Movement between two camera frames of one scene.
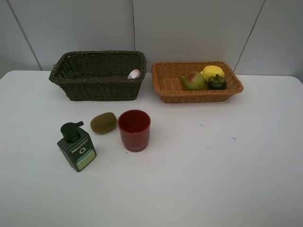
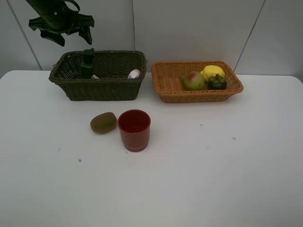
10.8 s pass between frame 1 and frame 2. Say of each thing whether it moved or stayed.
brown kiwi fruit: stayed
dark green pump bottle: moved
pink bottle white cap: stayed
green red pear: stayed
